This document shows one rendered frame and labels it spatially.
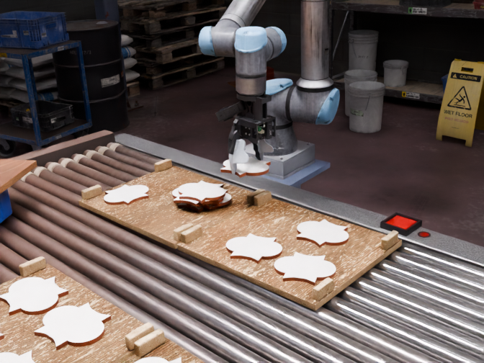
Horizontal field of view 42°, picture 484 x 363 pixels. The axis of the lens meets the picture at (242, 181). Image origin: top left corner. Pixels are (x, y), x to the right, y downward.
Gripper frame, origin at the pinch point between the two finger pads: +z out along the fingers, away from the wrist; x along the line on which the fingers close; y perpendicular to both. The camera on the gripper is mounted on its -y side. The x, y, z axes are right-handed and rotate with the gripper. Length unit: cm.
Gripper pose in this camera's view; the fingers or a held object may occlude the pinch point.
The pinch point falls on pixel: (245, 164)
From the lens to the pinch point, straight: 164.3
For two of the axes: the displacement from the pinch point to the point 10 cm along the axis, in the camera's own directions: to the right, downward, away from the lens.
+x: 6.8, -3.1, 6.6
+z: 0.1, 9.1, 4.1
